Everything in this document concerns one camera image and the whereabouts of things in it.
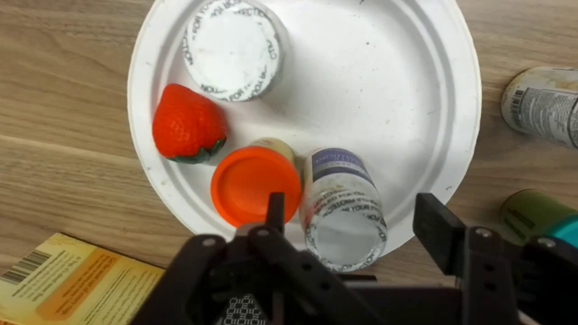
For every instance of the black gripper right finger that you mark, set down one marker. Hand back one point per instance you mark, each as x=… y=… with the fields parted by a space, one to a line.
x=500 y=282

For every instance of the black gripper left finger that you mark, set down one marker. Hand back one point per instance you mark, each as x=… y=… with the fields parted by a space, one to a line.
x=290 y=282

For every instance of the yellow tub with orange lid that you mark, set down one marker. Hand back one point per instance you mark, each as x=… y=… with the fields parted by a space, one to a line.
x=254 y=187

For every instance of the red toy strawberry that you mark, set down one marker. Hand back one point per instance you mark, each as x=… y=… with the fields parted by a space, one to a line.
x=187 y=123

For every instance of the white paper plate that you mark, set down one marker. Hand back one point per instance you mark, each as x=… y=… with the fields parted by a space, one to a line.
x=391 y=91

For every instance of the yellow tub with teal lid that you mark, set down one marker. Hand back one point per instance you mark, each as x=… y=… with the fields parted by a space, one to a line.
x=536 y=214

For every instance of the yellow orange cardboard box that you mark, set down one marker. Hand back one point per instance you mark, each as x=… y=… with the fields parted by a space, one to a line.
x=66 y=286

